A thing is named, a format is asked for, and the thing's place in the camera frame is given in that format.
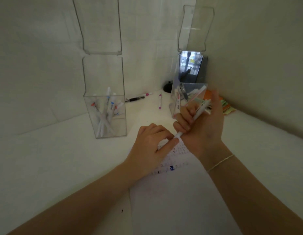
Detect person's right forearm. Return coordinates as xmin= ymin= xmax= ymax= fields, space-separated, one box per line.
xmin=207 ymin=155 xmax=303 ymax=235

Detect thick white marker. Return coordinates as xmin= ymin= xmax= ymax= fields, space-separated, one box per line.
xmin=175 ymin=86 xmax=182 ymax=115

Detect thin wrist bracelet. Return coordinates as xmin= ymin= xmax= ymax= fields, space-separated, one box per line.
xmin=206 ymin=154 xmax=236 ymax=173

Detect person's right hand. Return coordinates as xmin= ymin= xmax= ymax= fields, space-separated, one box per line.
xmin=173 ymin=89 xmax=235 ymax=172

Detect stack of coloured sticky notes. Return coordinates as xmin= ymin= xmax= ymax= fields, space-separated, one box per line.
xmin=203 ymin=89 xmax=236 ymax=116

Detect person's left hand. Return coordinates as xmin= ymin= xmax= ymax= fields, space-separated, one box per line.
xmin=123 ymin=123 xmax=179 ymax=180

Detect clear acrylic box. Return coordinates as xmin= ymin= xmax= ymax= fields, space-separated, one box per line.
xmin=72 ymin=0 xmax=127 ymax=139
xmin=168 ymin=5 xmax=215 ymax=118

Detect white pen light blue band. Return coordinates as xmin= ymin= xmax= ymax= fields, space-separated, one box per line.
xmin=100 ymin=86 xmax=111 ymax=135

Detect clear pen black grip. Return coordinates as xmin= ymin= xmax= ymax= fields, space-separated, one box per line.
xmin=181 ymin=83 xmax=190 ymax=101

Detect white pen pink ends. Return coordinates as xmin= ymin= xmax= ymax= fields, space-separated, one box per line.
xmin=132 ymin=92 xmax=154 ymax=100

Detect black bag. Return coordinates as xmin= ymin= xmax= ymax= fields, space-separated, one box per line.
xmin=163 ymin=56 xmax=208 ymax=94

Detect white paper sheet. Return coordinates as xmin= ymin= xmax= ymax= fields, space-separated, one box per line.
xmin=129 ymin=137 xmax=242 ymax=235

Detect person's left forearm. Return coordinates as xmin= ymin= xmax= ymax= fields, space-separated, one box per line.
xmin=7 ymin=164 xmax=142 ymax=235

